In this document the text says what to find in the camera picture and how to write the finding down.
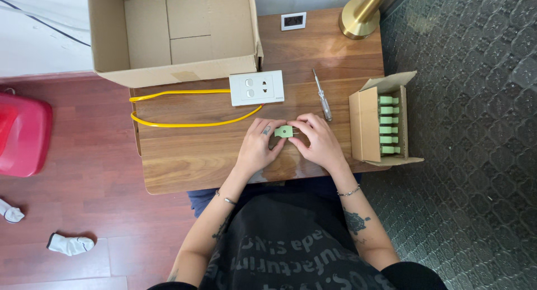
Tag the person's left hand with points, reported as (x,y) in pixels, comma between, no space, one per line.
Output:
(254,149)

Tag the person's right hand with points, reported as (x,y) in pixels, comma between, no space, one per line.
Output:
(323,149)

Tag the green electrical plug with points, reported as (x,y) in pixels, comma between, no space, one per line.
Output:
(284,132)

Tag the small cardboard box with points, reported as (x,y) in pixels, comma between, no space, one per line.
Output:
(365,126)

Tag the row of green plugs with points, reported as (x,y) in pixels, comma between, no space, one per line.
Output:
(388,120)

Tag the blue shorts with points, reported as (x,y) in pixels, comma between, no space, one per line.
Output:
(201,200)

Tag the black printed shirt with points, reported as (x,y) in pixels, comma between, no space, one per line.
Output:
(289,248)

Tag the small white digital clock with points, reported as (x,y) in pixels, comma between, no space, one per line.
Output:
(293,21)

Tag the brass lamp base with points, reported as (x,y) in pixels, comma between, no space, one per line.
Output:
(358,19)

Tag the large open cardboard box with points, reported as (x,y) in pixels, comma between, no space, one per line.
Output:
(168,30)

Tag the white sock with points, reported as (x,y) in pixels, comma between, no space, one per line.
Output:
(11,213)
(69,244)

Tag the red plastic stool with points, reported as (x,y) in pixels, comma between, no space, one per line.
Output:
(23,134)

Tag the white switch socket plate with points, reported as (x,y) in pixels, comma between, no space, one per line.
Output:
(256,88)

